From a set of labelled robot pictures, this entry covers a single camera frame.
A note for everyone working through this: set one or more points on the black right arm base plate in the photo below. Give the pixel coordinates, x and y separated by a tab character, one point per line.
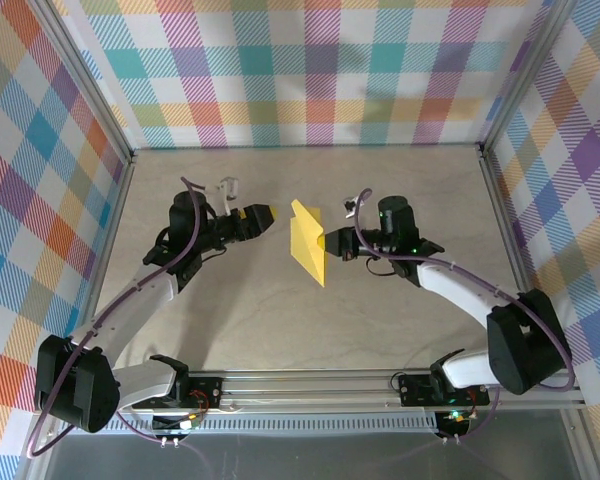
412	392

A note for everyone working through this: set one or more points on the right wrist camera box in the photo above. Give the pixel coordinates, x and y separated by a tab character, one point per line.
351	204

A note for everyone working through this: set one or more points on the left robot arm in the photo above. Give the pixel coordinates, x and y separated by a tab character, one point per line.
75	390

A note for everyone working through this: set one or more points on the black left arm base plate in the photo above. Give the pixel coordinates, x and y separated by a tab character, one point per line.
212	387

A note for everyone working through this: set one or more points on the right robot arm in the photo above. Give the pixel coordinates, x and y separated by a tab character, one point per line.
520	345

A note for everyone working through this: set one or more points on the yellow square paper sheet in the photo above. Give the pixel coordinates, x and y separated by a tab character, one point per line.
305	240

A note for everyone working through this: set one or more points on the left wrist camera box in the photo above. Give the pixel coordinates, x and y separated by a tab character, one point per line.
222	189

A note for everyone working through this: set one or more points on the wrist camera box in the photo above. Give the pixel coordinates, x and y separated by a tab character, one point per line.
222	189
351	204

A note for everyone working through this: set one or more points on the grey metal panel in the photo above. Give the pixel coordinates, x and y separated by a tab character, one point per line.
330	457

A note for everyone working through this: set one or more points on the aluminium frame cross rail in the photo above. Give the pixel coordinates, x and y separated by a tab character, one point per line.
305	390

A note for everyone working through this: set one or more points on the small black circuit board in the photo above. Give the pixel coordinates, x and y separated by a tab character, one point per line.
455	417
190	424

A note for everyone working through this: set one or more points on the aluminium frame post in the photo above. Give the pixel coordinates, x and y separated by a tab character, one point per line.
87	82
524	75

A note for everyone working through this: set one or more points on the aluminium frame side rail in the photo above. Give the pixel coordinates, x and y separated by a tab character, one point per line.
511	250
112	225

